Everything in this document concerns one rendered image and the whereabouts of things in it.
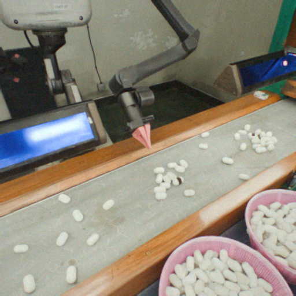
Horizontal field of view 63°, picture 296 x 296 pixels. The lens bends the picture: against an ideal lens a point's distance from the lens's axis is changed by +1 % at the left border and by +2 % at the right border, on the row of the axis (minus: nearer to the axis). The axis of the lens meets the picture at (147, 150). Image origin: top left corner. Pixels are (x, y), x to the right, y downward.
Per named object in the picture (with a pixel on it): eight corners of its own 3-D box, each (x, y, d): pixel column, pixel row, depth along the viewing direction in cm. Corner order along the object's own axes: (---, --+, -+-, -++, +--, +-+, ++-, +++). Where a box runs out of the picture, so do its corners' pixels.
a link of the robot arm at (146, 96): (108, 84, 86) (118, 72, 79) (134, 79, 92) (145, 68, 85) (120, 115, 86) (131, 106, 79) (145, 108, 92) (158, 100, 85)
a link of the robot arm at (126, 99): (113, 99, 84) (119, 90, 79) (129, 96, 88) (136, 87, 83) (121, 116, 83) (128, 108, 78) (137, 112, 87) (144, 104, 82)
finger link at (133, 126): (159, 143, 79) (147, 118, 80) (141, 150, 75) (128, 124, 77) (151, 149, 85) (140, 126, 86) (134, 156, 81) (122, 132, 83)
